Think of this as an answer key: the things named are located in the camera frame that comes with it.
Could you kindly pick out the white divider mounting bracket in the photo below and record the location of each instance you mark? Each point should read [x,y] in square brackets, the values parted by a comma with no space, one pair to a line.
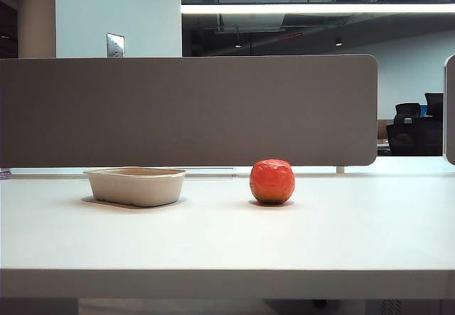
[340,169]

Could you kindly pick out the long ceiling light strip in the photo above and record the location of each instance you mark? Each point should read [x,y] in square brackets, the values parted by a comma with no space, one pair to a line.
[320,8]

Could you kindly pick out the black chair with tall headrest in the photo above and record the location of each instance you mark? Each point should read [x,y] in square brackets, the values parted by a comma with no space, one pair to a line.
[434,103]

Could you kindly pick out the hanging black ceiling spotlight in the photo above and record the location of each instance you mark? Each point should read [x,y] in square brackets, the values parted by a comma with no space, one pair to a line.
[338,42]

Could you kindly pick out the small purple object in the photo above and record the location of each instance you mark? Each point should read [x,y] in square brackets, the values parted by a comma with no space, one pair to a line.
[4,174]

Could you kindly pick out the wide grey desk divider panel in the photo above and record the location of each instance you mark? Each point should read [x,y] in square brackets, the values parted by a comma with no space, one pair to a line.
[185,112]

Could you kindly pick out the beige paper lunchbox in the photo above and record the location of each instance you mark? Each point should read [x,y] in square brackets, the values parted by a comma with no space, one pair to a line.
[136,188]

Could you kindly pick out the silver wall switch plate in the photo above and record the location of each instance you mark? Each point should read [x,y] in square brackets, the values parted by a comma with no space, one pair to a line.
[115,45]

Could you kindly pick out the narrow grey desk divider panel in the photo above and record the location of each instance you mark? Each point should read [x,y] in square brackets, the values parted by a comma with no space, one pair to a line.
[450,109]

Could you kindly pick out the beige round column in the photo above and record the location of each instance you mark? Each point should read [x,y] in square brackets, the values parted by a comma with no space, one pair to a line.
[36,16]

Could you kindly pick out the black mesh office chair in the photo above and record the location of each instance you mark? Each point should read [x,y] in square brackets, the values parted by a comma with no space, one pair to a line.
[409,133]

